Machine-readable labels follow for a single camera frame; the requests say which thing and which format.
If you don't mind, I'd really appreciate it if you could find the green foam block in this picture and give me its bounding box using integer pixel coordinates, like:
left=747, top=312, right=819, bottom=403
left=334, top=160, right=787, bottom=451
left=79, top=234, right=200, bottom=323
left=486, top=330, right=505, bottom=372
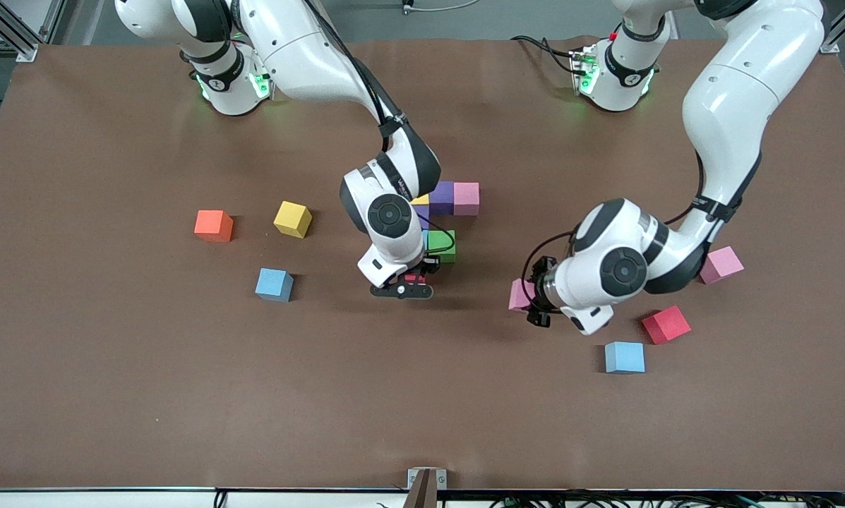
left=425, top=229, right=457, bottom=264

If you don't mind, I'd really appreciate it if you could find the pink foam block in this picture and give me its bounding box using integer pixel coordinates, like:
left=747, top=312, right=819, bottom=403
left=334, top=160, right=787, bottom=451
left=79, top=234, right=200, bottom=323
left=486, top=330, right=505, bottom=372
left=508, top=279, right=537, bottom=313
left=701, top=246, right=745, bottom=285
left=453, top=182, right=481, bottom=217

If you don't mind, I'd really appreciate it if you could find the blue foam block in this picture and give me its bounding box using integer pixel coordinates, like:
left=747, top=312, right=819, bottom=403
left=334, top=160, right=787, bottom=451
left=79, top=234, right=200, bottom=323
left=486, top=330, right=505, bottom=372
left=605, top=341, right=645, bottom=374
left=256, top=268, right=294, bottom=303

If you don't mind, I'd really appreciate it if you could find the orange foam block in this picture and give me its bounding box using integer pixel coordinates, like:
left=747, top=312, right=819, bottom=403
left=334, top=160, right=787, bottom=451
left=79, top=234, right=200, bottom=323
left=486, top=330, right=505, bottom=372
left=194, top=210, right=234, bottom=243

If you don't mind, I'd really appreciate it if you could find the brown table cover sheet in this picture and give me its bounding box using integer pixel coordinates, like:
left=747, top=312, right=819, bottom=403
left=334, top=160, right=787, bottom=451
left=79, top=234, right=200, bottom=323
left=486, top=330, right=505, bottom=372
left=0, top=35, right=845, bottom=491

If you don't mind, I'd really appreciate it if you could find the grey metal strut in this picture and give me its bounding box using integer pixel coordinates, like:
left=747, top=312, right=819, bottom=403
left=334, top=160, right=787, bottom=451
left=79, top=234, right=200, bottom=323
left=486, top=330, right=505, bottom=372
left=40, top=0, right=70, bottom=44

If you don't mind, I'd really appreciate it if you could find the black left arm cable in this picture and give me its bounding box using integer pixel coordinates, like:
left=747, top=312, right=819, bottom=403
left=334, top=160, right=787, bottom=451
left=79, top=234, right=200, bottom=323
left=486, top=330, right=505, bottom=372
left=521, top=148, right=709, bottom=301

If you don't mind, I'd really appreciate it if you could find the metal bracket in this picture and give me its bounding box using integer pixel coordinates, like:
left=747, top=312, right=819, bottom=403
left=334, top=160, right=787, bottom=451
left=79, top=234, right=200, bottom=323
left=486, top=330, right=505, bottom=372
left=407, top=468, right=448, bottom=490

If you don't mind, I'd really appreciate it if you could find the brown camera pole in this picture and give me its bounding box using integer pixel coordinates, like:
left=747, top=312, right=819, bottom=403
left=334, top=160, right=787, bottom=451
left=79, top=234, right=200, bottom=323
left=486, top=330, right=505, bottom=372
left=403, top=471, right=438, bottom=508

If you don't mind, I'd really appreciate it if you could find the black base cable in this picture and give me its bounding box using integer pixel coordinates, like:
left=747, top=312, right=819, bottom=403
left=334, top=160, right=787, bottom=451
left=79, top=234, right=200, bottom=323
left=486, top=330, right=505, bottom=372
left=510, top=34, right=585, bottom=75

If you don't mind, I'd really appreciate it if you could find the aluminium frame profile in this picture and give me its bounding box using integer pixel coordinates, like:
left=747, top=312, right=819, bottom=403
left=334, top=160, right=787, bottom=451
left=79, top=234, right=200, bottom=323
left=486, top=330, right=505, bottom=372
left=815, top=0, right=845, bottom=54
left=0, top=0, right=40, bottom=63

